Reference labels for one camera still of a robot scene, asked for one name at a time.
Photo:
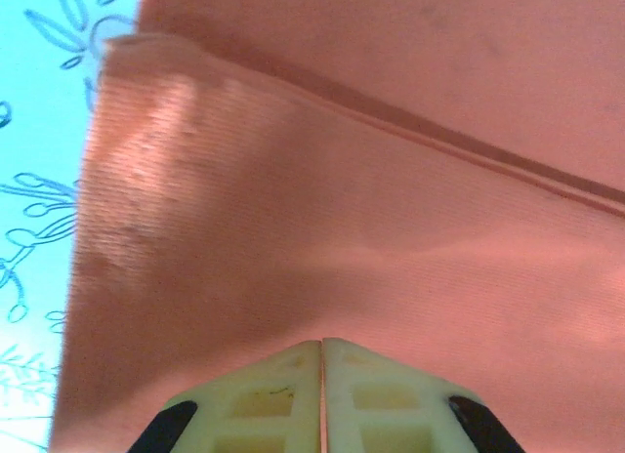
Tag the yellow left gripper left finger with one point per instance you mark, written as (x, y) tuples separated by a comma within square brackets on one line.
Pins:
[(273, 384)]

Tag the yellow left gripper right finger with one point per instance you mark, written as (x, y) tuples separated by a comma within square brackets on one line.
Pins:
[(371, 380)]

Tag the orange t-shirt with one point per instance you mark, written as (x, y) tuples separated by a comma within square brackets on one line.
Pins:
[(371, 179)]

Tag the floral tablecloth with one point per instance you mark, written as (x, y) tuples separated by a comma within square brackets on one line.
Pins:
[(34, 131)]

